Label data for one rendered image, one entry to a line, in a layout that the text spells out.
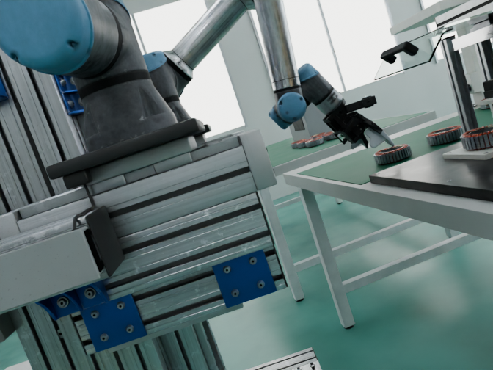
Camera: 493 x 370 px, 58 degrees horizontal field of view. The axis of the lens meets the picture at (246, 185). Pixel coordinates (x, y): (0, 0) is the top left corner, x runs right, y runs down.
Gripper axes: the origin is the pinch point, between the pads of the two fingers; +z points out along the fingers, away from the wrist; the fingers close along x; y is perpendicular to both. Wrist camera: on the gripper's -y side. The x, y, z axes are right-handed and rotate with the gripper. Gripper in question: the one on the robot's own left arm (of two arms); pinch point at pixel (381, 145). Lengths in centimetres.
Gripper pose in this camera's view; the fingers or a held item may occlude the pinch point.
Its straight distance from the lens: 146.1
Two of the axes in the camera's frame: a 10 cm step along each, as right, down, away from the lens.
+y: -6.3, 7.6, -1.6
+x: 2.8, 0.4, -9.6
